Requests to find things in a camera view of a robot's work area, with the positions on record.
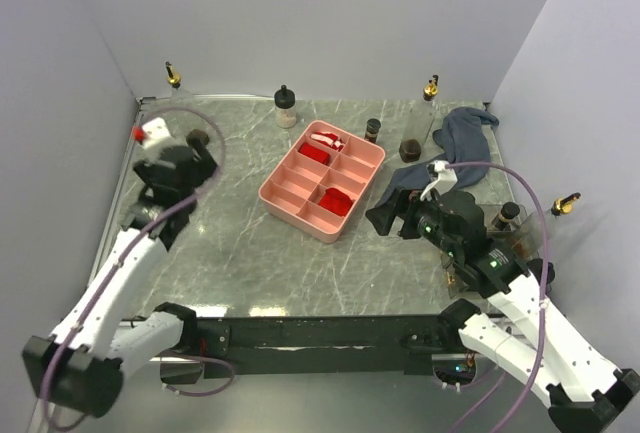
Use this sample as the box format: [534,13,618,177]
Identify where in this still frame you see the black table front rail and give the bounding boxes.
[176,314,469,375]

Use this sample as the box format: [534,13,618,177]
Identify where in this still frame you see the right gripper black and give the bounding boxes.
[365,185,461,258]

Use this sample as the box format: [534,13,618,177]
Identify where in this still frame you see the oil bottle gold spout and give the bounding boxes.
[509,191,582,262]

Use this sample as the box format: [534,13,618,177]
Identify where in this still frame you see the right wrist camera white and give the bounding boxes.
[419,160,458,201]

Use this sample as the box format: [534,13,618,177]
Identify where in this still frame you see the red folded cloth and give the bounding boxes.
[298,143,331,166]

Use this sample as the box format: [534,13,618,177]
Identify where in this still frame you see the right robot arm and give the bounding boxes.
[366,189,639,432]

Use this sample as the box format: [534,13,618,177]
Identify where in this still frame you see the red white striped cloth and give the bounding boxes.
[310,132,345,151]

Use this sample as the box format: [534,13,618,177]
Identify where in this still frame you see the blue grey towel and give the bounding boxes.
[375,107,499,208]

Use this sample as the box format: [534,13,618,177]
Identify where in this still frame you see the clear acrylic organizer rack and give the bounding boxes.
[440,204,526,300]

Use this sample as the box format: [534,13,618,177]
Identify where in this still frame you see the spice shaker black cap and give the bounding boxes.
[490,202,520,232]
[364,118,381,144]

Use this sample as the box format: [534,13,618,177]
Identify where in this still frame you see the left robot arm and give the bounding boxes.
[22,138,218,418]

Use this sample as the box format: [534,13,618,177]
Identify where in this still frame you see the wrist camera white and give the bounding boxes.
[419,160,458,201]
[133,117,176,155]

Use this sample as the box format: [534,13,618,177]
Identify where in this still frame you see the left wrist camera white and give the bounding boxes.
[133,117,176,155]

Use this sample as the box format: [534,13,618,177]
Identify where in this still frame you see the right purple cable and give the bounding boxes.
[444,161,554,433]

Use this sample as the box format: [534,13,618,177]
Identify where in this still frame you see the pink divided tray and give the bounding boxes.
[259,120,386,244]

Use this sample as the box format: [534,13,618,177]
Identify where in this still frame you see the red knitted cloth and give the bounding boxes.
[318,187,354,217]

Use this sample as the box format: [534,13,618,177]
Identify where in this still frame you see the salt jar black lid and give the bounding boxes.
[274,85,297,129]

